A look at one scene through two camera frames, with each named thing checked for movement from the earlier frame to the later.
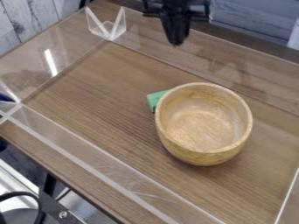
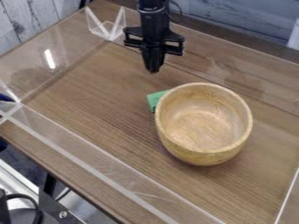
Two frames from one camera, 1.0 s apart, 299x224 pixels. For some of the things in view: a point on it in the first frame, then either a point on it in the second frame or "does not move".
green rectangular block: (154, 98) does not move
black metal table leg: (50, 185) does not move
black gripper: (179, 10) to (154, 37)
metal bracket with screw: (54, 212) does not move
